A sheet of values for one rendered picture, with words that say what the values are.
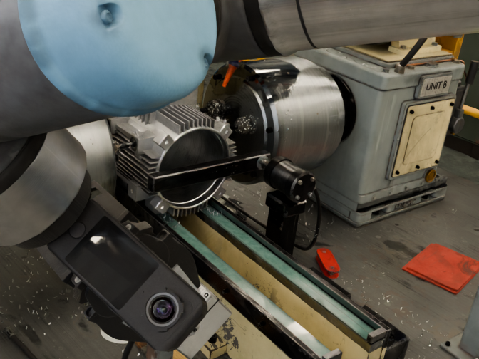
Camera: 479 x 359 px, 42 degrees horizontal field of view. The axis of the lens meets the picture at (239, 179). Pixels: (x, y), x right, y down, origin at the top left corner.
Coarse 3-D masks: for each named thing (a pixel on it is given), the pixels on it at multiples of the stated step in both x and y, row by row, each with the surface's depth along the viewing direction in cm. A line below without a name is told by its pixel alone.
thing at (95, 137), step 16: (80, 128) 96; (96, 128) 97; (96, 144) 97; (112, 144) 98; (96, 160) 97; (112, 160) 98; (96, 176) 97; (112, 176) 99; (96, 192) 99; (112, 192) 101
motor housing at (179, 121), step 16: (160, 112) 113; (176, 112) 112; (192, 112) 113; (128, 128) 113; (144, 128) 112; (160, 128) 110; (176, 128) 108; (192, 128) 108; (208, 128) 110; (176, 144) 129; (192, 144) 125; (208, 144) 121; (224, 144) 115; (128, 160) 112; (144, 160) 109; (160, 160) 107; (176, 160) 127; (192, 160) 125; (208, 160) 121; (128, 176) 115; (144, 176) 108; (160, 192) 117; (176, 192) 120; (192, 192) 119; (208, 192) 118; (176, 208) 113; (192, 208) 117
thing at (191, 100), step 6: (186, 96) 115; (192, 96) 116; (174, 102) 114; (180, 102) 114; (186, 102) 115; (192, 102) 116; (162, 108) 113; (150, 114) 112; (144, 120) 114; (150, 120) 112
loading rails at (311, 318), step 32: (160, 224) 111; (192, 224) 122; (224, 224) 115; (192, 256) 104; (224, 256) 116; (256, 256) 108; (288, 256) 106; (224, 288) 98; (256, 288) 98; (288, 288) 102; (320, 288) 101; (256, 320) 93; (288, 320) 92; (320, 320) 97; (352, 320) 94; (224, 352) 101; (256, 352) 95; (288, 352) 88; (320, 352) 87; (352, 352) 93; (384, 352) 93
